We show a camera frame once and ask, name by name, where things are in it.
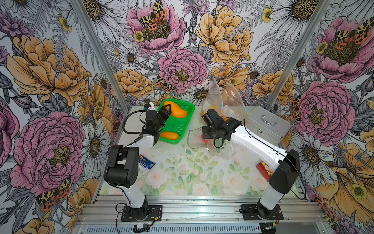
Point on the clear zip-top bag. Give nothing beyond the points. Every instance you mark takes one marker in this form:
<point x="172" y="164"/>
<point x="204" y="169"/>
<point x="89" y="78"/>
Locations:
<point x="233" y="106"/>
<point x="220" y="148"/>
<point x="213" y="100"/>

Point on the orange mango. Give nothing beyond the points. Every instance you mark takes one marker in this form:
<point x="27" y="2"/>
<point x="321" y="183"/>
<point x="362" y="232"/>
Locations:
<point x="170" y="135"/>
<point x="176" y="110"/>

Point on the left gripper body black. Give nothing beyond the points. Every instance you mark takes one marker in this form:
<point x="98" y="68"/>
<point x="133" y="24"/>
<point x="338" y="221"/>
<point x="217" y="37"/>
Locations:
<point x="163" y="114"/>

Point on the orange mango bottom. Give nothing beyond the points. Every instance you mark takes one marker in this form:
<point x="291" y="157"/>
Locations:
<point x="170" y="135"/>

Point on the red small packet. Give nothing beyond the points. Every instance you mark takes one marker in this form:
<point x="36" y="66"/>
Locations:
<point x="265" y="170"/>

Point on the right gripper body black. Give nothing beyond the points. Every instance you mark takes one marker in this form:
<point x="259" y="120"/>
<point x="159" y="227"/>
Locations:
<point x="210" y="132"/>

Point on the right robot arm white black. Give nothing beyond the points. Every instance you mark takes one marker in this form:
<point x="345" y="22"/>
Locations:
<point x="285" y="164"/>

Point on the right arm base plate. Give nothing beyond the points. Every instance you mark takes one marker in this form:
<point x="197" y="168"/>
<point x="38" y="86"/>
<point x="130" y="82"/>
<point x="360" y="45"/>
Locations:
<point x="257" y="213"/>

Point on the silver metal case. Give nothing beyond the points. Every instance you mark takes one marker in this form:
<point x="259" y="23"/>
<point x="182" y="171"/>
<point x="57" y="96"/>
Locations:
<point x="266" y="125"/>

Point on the blue white small packet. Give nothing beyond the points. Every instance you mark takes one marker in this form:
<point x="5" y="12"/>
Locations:
<point x="145" y="163"/>

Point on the orange mango top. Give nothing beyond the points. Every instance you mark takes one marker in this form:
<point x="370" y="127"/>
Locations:
<point x="176" y="110"/>

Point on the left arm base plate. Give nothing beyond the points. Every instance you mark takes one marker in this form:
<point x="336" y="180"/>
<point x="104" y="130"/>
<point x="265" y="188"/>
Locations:
<point x="151" y="213"/>

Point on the red yellow mango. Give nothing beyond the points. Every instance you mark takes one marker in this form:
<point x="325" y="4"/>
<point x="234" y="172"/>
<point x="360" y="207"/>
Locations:
<point x="204" y="140"/>

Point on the small green circuit board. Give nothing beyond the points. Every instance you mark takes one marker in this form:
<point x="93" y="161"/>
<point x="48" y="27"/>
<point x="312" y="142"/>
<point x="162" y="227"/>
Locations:
<point x="138" y="228"/>

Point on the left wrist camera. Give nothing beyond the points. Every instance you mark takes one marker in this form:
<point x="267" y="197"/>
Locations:
<point x="149" y="106"/>

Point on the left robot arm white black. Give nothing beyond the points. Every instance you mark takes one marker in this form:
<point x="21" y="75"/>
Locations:
<point x="122" y="167"/>

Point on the green plastic basket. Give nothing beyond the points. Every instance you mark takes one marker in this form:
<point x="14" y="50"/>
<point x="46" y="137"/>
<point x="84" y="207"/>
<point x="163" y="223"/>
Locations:
<point x="177" y="125"/>

